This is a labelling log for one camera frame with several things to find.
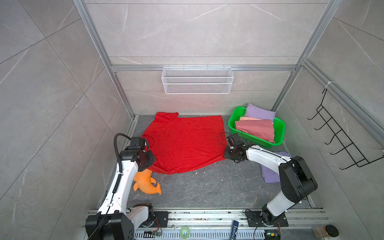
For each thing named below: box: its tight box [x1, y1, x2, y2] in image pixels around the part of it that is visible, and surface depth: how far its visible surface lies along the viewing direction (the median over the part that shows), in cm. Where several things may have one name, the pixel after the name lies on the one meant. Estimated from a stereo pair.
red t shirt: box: [142, 112, 227, 175], surface depth 107 cm
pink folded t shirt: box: [235, 116, 276, 144], surface depth 102 cm
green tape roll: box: [179, 226, 190, 240], surface depth 71 cm
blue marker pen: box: [230, 220, 239, 240], surface depth 71 cm
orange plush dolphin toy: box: [133, 168, 162, 195], surface depth 82 cm
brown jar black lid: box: [312, 224, 339, 239], surface depth 65 cm
